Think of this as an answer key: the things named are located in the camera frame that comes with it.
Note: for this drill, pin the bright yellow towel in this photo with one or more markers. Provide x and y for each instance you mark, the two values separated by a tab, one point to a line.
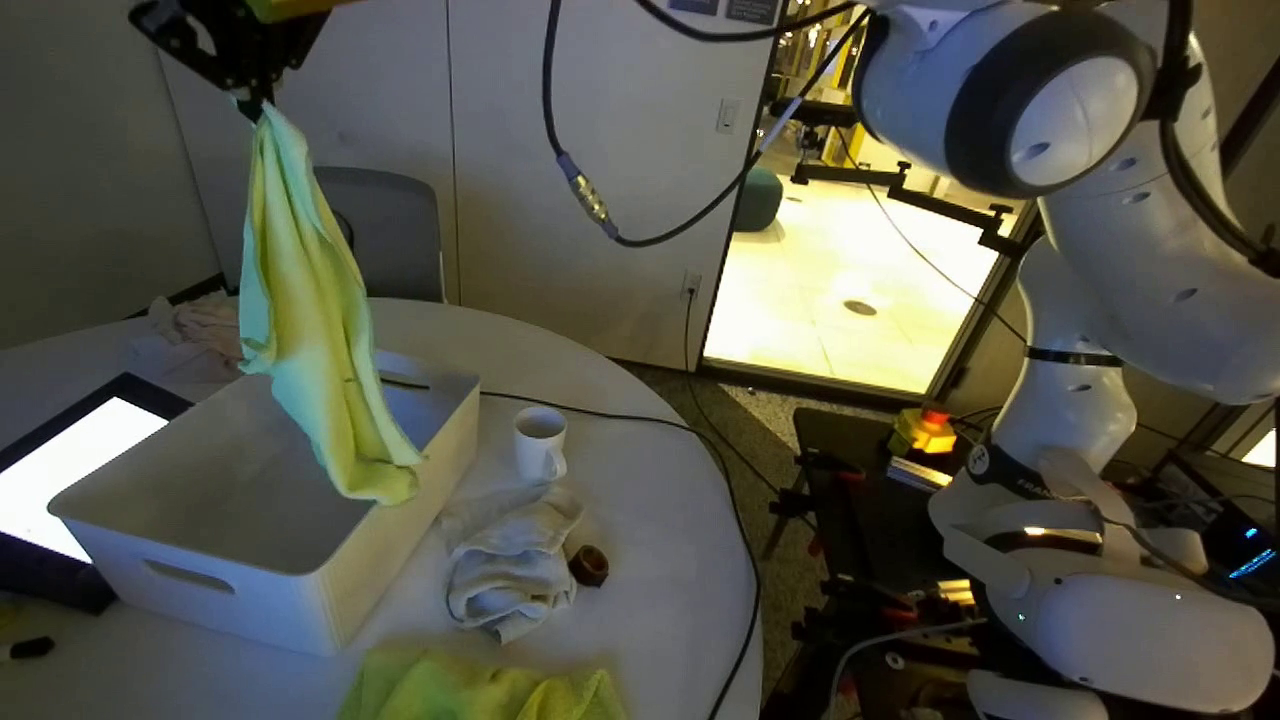
466	691

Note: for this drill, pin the grey chair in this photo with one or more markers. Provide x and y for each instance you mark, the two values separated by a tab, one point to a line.
392	224

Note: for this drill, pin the black equipment cart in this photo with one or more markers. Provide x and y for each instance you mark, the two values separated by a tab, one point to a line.
865	561

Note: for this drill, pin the white wall switch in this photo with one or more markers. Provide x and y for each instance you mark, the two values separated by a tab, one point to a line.
727	115

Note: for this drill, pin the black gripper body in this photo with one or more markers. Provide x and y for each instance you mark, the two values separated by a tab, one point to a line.
234	35

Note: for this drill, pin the small black object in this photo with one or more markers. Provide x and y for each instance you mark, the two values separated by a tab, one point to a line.
28	644

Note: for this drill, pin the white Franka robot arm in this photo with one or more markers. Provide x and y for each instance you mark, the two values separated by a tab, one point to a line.
1107	202

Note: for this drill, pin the pale green towel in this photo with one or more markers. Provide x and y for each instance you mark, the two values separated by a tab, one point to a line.
312	304

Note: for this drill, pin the small brown object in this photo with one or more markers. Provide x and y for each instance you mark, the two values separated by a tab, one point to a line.
588	565

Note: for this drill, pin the pink crumpled cloth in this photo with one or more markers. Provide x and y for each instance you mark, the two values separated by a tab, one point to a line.
201	327

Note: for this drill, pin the white mug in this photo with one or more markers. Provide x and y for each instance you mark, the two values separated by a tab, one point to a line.
540	447

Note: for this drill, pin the white grey towel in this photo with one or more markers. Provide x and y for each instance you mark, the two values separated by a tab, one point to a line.
506	572

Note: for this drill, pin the white plastic basket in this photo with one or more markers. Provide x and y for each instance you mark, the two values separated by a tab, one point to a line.
215	534

